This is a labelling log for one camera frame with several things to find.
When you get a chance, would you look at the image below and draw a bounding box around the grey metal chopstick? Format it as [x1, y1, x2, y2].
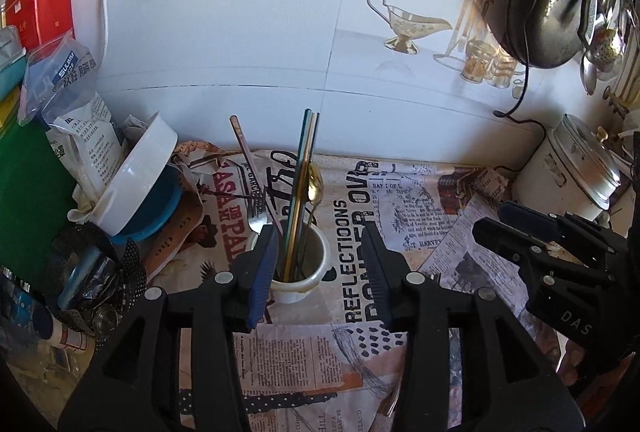
[300, 111, 321, 263]

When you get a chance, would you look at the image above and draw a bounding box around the white plastic bowl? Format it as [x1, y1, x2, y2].
[67, 112, 180, 237]

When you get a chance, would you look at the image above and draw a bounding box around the white rice cooker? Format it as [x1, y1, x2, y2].
[512, 113, 623, 223]

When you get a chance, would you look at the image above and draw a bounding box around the small white bottle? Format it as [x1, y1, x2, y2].
[30, 304, 96, 353]

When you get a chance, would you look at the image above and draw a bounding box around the green box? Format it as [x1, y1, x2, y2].
[0, 117, 81, 283]

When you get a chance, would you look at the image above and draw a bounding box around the plastic water bottle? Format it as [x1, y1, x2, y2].
[0, 272, 41, 343]

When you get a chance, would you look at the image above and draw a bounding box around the steel ladle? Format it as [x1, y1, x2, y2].
[579, 56, 601, 97]

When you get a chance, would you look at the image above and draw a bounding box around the blue bowl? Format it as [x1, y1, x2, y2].
[107, 164, 185, 245]

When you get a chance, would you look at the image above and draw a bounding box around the white ceramic cup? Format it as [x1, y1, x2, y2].
[267, 221, 333, 305]

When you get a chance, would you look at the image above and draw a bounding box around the white plastic board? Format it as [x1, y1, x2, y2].
[45, 0, 111, 77]

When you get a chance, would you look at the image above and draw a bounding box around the gold metal spoon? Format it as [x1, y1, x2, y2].
[305, 162, 326, 257]

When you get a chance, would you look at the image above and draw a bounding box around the printed plastic bag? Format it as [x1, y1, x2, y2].
[42, 92, 131, 207]

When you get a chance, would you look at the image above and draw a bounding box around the teal tissue box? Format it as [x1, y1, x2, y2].
[0, 26, 28, 92]

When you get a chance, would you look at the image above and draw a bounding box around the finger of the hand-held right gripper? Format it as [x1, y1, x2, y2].
[497, 202, 560, 241]
[472, 218, 550, 281]

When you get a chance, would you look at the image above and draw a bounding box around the gold metal chopstick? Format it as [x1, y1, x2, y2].
[282, 152, 313, 280]

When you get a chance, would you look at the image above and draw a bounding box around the red tin box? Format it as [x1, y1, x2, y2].
[2, 0, 76, 52]

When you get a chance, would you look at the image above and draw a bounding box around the yellow box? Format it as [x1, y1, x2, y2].
[0, 86, 23, 127]

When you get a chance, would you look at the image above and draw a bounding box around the black perforated container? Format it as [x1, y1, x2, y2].
[42, 224, 148, 338]

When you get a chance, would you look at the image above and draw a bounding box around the silver fork pink handle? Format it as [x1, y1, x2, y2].
[229, 114, 273, 235]

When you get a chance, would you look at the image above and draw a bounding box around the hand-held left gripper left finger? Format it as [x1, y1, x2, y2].
[57, 224, 281, 432]

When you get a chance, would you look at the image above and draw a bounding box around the black wok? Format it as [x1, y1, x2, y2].
[506, 0, 593, 70]

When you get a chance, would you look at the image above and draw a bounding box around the small glass jar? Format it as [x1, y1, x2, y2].
[90, 302, 126, 338]

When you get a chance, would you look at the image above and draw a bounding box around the person's right hand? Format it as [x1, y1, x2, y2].
[555, 342, 596, 388]

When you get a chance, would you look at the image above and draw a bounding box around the blue zip bag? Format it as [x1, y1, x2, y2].
[17, 32, 98, 127]

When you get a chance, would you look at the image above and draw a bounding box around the newspaper print tablecloth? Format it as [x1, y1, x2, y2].
[145, 139, 566, 432]

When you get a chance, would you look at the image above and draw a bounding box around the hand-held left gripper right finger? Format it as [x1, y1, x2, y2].
[360, 224, 586, 432]

